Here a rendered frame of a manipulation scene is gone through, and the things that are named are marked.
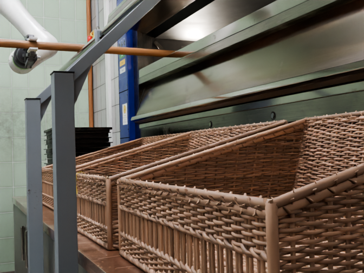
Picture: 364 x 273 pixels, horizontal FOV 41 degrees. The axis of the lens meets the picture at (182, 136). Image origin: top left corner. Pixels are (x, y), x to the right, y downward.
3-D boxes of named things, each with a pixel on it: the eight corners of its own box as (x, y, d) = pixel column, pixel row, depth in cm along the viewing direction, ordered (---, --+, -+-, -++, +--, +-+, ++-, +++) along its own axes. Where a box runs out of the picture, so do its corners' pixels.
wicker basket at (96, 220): (196, 208, 171) (193, 130, 171) (297, 229, 119) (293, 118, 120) (56, 220, 150) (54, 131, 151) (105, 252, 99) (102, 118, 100)
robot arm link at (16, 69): (17, 80, 216) (1, 59, 214) (40, 65, 220) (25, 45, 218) (21, 76, 203) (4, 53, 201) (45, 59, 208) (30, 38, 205)
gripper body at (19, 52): (34, 45, 200) (38, 40, 192) (35, 66, 200) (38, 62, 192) (15, 44, 197) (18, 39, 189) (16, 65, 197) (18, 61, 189)
